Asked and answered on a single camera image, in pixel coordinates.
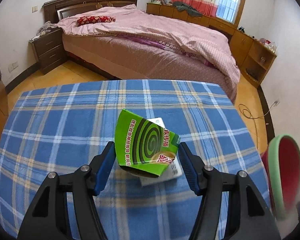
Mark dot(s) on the red bin with green rim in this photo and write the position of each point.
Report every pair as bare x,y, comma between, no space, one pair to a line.
281,161

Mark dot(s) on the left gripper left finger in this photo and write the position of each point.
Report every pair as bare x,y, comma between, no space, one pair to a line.
47,216

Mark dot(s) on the red floral pillow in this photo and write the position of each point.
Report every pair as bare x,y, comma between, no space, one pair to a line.
94,19

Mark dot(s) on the dark wooden nightstand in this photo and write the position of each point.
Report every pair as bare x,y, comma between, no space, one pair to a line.
49,50

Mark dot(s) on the grey clothes pile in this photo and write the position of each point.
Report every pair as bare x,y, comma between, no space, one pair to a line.
181,6

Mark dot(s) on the dark wooden headboard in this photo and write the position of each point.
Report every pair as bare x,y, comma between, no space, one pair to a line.
51,8

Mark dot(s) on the window with bars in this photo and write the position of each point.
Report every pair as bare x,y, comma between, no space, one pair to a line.
230,11

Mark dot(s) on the blue plaid tablecloth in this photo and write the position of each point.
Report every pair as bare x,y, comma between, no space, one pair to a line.
59,129

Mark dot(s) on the pink bed quilt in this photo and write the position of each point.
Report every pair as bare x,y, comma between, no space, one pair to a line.
174,35

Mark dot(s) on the bed mattress base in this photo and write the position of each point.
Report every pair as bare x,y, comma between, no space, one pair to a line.
126,59

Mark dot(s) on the green mosquito coil box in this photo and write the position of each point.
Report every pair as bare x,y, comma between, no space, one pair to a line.
122,141

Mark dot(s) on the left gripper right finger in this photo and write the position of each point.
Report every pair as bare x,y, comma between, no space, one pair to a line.
248,217

